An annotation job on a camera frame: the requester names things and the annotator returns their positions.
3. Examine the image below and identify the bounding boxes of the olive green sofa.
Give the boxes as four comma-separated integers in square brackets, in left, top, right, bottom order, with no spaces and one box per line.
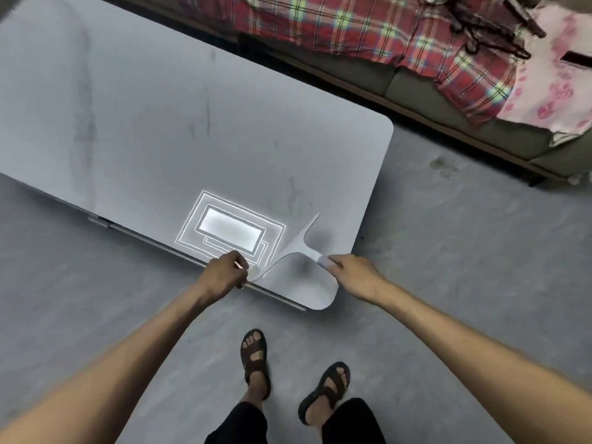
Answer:
[111,0,592,188]

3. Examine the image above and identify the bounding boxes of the white squeegee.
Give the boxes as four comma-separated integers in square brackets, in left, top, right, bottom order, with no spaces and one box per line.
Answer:
[251,212,335,282]

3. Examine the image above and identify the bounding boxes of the brown left sandal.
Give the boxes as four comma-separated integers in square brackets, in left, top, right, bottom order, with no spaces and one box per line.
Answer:
[240,328,272,403]

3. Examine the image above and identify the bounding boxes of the red plaid blanket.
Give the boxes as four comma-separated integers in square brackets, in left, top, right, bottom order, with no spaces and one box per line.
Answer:
[177,0,533,126]

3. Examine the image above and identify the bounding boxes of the person's right hand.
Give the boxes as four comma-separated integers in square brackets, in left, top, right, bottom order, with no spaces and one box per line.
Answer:
[326,254,390,304]

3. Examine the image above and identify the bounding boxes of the person's right forearm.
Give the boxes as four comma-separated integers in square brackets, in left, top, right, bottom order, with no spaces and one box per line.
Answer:
[368,279,592,444]

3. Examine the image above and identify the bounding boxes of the person's left hand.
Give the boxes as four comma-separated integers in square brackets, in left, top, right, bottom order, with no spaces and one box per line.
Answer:
[203,252,252,304]

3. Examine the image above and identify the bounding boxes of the brown sandal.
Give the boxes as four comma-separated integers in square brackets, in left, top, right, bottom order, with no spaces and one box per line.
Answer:
[240,328,272,403]
[297,361,351,427]

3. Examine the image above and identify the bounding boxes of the pink floral cloth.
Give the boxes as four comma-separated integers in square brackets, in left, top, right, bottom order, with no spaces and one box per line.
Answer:
[496,0,592,147]

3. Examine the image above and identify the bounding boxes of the metal table frame rail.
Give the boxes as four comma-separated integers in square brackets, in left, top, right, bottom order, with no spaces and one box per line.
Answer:
[87,215,309,313]

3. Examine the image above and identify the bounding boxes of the small black rectangular tag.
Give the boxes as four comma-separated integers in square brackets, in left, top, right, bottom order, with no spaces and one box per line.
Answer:
[561,50,592,68]

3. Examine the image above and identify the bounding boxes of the person's left forearm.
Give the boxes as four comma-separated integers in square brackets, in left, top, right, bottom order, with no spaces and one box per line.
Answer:
[0,283,220,444]

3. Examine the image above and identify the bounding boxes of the black trousers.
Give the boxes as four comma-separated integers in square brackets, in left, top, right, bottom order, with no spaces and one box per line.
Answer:
[203,397,387,444]

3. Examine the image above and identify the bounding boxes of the brown right sandal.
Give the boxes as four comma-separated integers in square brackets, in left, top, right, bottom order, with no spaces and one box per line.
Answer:
[297,361,351,427]

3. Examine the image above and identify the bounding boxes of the black tangled cord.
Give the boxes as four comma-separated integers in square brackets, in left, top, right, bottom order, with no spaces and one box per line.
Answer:
[450,0,532,61]

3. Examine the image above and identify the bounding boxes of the dark brown strap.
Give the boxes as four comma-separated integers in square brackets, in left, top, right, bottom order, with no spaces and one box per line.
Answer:
[503,0,549,39]

